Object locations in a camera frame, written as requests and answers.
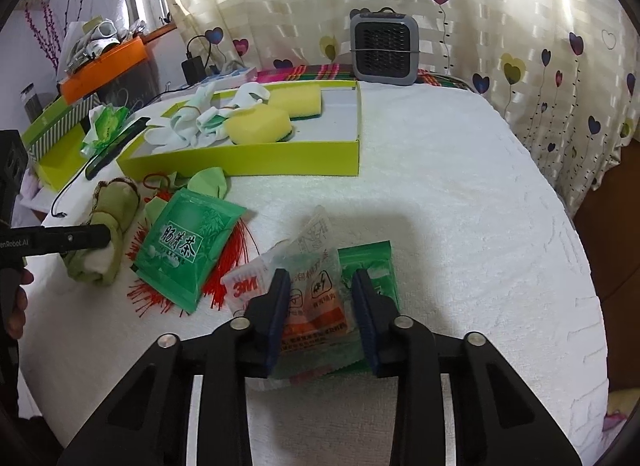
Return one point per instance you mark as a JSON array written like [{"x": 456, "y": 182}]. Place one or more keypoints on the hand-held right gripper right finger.
[{"x": 362, "y": 316}]

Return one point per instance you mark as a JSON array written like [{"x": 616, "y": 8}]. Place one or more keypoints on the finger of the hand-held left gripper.
[{"x": 75, "y": 238}]

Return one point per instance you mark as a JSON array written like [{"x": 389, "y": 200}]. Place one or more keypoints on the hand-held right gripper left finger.
[{"x": 277, "y": 316}]

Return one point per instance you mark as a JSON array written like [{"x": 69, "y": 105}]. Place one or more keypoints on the clear mask packet orange print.
[{"x": 315, "y": 296}]

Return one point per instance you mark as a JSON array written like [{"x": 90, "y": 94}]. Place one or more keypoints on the green rabbit print towel roll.
[{"x": 112, "y": 206}]

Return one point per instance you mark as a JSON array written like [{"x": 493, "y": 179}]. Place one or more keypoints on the green tea packet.
[
  {"x": 185, "y": 246},
  {"x": 380, "y": 266}
]

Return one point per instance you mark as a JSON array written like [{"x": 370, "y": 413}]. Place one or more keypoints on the red knot tassel ornament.
[{"x": 140, "y": 251}]

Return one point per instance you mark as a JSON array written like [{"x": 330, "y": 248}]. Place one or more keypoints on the light green cloth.
[{"x": 210, "y": 180}]

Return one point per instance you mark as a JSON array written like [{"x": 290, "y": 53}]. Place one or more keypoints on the lime green box tray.
[{"x": 250, "y": 158}]

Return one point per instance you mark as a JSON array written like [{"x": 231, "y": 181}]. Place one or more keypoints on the yellow green scouring sponge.
[
  {"x": 300, "y": 100},
  {"x": 257, "y": 125}
]

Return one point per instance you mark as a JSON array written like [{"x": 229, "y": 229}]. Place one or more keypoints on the person's left hand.
[{"x": 26, "y": 283}]

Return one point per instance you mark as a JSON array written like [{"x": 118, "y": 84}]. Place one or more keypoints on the grey striped lime box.
[{"x": 60, "y": 125}]

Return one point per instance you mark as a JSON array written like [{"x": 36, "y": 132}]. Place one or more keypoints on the black smartphone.
[{"x": 115, "y": 148}]

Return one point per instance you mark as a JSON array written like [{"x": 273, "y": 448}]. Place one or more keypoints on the green tissue packet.
[{"x": 107, "y": 128}]

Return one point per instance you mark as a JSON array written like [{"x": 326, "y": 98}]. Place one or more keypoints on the orange box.
[{"x": 100, "y": 70}]

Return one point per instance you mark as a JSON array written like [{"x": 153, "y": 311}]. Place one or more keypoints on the white terry table cover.
[{"x": 450, "y": 196}]

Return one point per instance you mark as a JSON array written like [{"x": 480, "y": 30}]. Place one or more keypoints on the pile of white packaging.
[{"x": 95, "y": 38}]

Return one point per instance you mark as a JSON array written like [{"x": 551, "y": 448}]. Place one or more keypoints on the black charger adapter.
[{"x": 194, "y": 70}]

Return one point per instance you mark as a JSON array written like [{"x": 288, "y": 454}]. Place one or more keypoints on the white power strip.
[{"x": 225, "y": 79}]

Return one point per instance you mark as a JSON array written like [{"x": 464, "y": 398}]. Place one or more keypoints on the brown wooden board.
[{"x": 615, "y": 271}]

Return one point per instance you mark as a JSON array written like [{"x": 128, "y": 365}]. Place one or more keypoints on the small grey heater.
[{"x": 382, "y": 45}]

